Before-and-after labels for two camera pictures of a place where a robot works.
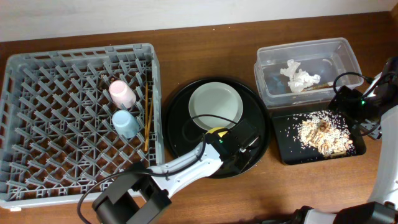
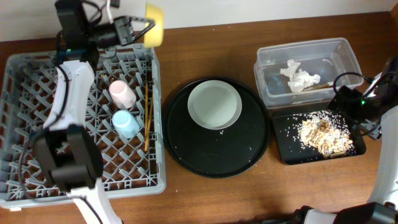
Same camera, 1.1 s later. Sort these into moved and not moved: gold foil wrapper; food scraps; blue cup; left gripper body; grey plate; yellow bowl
Moved: left gripper body; yellow bowl
Not moved: gold foil wrapper; blue cup; grey plate; food scraps
